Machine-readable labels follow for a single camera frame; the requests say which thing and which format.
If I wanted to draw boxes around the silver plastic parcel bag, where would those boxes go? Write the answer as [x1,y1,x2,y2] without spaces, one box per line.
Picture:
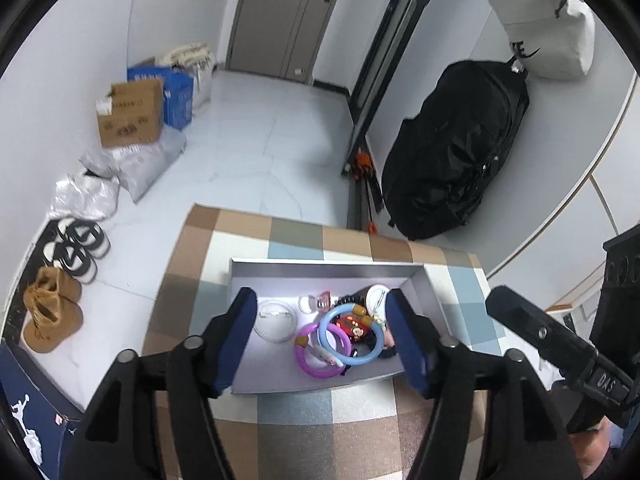
[47,172,121,221]

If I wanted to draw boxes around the pink white hair accessory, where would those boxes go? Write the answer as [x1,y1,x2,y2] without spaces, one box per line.
[307,342,348,376]

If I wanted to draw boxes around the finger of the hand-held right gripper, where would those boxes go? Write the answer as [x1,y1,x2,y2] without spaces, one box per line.
[485,285,596,386]

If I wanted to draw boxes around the dark sliding door frame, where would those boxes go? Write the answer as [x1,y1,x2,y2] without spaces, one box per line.
[342,0,448,231]

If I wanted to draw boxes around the purple bangle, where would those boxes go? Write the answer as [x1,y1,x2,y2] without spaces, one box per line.
[293,322,352,379]

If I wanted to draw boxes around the blue bangle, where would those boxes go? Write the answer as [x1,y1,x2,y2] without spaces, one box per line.
[317,307,387,367]

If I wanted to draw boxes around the cream shoulder bag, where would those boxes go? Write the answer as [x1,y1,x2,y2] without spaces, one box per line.
[482,0,597,80]

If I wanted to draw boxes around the checkered tablecloth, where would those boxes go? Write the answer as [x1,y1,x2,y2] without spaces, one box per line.
[140,203,501,480]

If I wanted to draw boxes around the tan boot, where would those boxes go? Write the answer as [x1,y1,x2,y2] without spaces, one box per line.
[22,290,83,354]
[30,266,82,311]

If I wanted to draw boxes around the blue shoe box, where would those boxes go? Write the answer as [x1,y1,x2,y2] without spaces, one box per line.
[0,340,86,471]

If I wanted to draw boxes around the blue cardboard box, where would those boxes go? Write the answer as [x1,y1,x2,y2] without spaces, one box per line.
[126,57,195,130]

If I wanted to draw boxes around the clear round badge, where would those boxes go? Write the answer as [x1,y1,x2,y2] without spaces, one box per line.
[252,299,299,343]

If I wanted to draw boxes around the grey door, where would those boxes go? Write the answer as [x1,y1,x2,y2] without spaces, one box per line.
[225,0,356,83]

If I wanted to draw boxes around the grey plastic parcel bag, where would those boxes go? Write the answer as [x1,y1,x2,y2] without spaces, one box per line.
[80,127,187,204]

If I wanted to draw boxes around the person's right hand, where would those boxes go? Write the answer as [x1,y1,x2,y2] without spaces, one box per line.
[570,417,621,480]

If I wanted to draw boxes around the black spiral hair tie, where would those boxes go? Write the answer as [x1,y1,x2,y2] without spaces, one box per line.
[372,327,401,359]
[332,292,373,311]

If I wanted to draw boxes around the white round badge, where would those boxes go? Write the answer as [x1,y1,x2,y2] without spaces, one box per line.
[364,284,392,317]

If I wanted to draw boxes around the black orange tripod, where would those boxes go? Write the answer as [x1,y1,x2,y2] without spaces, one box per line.
[342,147,388,235]

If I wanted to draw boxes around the pink hair clip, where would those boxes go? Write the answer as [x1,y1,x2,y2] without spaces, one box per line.
[299,290,333,313]

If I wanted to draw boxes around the black backpack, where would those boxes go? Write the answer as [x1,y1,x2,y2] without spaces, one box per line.
[381,59,531,241]

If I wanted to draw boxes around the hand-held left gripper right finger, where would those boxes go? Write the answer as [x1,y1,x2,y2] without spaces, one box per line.
[385,289,583,480]

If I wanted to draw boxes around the black white sneaker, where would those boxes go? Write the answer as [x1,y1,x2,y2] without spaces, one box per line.
[40,240,98,285]
[52,217,105,261]

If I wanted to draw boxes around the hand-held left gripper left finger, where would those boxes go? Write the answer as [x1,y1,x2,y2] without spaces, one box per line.
[60,287,258,480]

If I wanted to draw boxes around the brown cardboard box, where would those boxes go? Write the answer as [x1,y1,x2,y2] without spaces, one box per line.
[96,78,166,149]

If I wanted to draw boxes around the white cardboard box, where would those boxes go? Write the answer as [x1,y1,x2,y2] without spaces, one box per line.
[227,257,453,395]

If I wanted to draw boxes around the red hair accessory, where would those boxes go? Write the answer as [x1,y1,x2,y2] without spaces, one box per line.
[334,312,373,343]

